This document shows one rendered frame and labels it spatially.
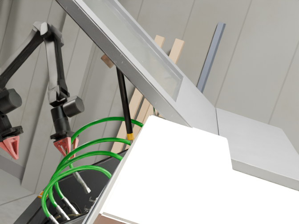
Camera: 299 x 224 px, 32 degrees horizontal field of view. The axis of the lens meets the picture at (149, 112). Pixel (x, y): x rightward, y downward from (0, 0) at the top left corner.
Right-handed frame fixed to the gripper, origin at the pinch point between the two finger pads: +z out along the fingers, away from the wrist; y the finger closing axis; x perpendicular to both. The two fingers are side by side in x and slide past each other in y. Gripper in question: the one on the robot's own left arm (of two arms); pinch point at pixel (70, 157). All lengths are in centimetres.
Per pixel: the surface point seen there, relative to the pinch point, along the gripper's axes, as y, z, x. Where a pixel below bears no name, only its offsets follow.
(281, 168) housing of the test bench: -9, 30, -73
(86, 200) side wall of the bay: 30.1, 11.5, 15.9
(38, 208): 6.4, 12.1, 23.3
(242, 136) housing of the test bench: 9, 14, -61
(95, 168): -23.8, 13.3, -22.7
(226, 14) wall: 176, -103, -42
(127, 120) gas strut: -33, 6, -41
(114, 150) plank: 166, -41, 66
